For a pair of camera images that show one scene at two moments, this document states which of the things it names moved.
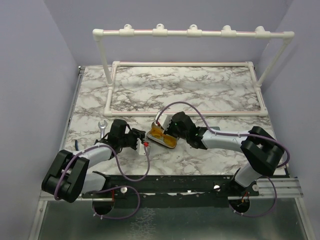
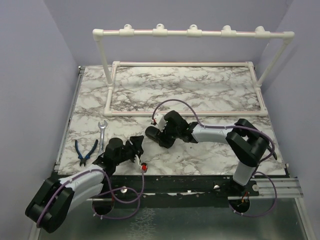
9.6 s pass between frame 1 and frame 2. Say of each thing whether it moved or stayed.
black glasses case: moved
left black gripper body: moved
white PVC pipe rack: stayed
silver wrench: stayed
